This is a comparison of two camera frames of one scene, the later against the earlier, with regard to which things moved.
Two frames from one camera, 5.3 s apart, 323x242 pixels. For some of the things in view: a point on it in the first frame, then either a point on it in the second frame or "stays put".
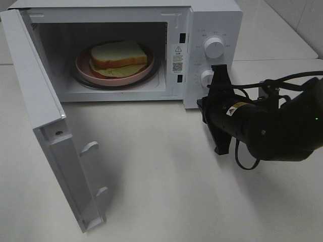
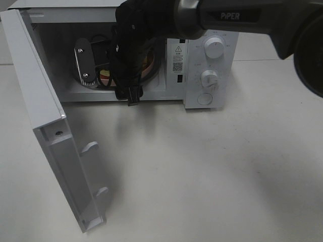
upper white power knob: x=214 y=48 stays put
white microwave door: x=68 y=162 stays put
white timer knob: x=206 y=76 stays put
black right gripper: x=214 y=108 to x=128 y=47
